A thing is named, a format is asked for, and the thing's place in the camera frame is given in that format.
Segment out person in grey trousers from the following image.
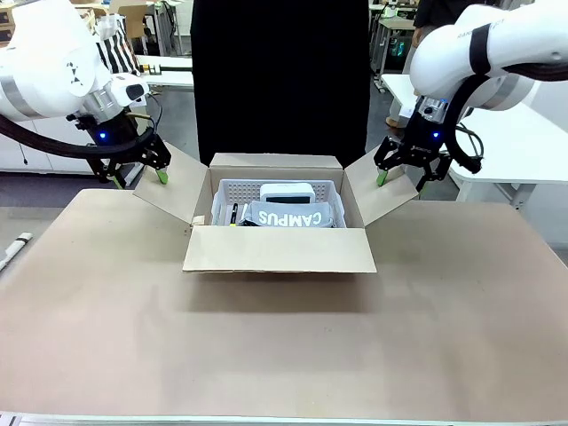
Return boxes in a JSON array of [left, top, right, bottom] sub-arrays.
[[412, 0, 445, 48]]

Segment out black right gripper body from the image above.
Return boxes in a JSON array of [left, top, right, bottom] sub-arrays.
[[405, 107, 448, 162]]

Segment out person in black sweater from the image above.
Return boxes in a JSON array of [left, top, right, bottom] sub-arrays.
[[189, 0, 372, 167]]

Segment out white plastic basket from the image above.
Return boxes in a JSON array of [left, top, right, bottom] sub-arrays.
[[210, 177, 348, 230]]

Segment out brown cardboard sheet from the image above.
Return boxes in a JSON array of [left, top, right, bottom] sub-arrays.
[[108, 0, 152, 40]]

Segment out black sleeved left arm cable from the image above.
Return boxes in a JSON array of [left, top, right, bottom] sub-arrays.
[[0, 91, 164, 162]]

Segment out long black rod tool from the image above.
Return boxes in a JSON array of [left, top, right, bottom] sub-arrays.
[[139, 64, 194, 77]]

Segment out large white table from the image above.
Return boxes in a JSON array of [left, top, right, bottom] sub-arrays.
[[380, 73, 568, 210]]

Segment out white table with grey legs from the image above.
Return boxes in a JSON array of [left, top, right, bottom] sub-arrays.
[[135, 55, 194, 91]]

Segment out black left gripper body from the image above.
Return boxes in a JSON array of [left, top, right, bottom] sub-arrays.
[[81, 109, 155, 166]]

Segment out white tube with black band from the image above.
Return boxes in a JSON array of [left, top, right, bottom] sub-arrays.
[[0, 231, 35, 272]]

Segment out brown cardboard box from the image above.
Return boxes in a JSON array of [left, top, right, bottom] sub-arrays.
[[131, 140, 421, 311]]

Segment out grey Campus notebook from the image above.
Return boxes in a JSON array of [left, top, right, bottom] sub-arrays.
[[239, 200, 336, 230]]

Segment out black white striped bag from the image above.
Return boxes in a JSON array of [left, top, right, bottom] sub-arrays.
[[92, 12, 142, 77]]

